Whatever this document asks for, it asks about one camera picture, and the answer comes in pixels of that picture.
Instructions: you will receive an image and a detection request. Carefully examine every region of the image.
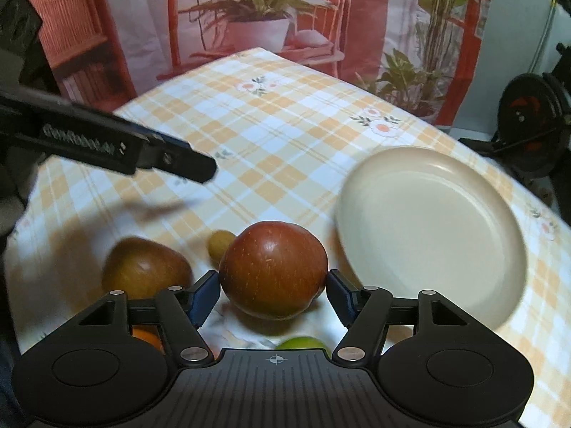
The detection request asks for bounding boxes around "small orange tangerine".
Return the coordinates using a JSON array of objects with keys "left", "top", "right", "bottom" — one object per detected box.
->
[{"left": 132, "top": 326, "right": 163, "bottom": 353}]

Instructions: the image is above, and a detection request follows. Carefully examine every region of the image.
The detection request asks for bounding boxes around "brownish red apple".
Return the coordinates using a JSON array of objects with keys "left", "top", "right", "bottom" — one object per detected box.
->
[{"left": 102, "top": 237, "right": 193, "bottom": 300}]

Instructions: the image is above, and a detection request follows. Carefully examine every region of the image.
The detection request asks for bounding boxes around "green apple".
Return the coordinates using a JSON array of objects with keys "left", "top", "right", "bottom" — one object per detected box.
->
[{"left": 275, "top": 336, "right": 331, "bottom": 356}]

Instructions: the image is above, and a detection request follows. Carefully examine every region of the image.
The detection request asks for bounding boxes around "small brown kiwi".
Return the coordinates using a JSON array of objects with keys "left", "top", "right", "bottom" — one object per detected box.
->
[{"left": 207, "top": 230, "right": 236, "bottom": 269}]

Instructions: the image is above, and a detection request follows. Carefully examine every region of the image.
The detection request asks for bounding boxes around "beige round plate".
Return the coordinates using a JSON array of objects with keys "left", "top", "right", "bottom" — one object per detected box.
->
[{"left": 335, "top": 147, "right": 527, "bottom": 330}]

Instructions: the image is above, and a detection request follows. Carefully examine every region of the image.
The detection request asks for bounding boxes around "gloved left hand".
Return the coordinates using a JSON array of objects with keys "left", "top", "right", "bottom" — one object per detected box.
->
[{"left": 0, "top": 146, "right": 46, "bottom": 237}]

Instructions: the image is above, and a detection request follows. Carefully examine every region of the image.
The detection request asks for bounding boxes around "orange plaid tablecloth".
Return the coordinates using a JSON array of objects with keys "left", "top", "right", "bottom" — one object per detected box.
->
[{"left": 5, "top": 49, "right": 570, "bottom": 427}]

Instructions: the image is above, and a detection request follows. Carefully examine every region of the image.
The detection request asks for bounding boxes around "black exercise bike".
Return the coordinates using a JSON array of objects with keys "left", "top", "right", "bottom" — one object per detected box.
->
[{"left": 460, "top": 42, "right": 570, "bottom": 220}]

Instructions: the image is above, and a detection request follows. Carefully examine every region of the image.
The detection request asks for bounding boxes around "red printed backdrop curtain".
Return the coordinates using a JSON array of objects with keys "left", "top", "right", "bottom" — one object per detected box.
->
[{"left": 31, "top": 0, "right": 491, "bottom": 126}]

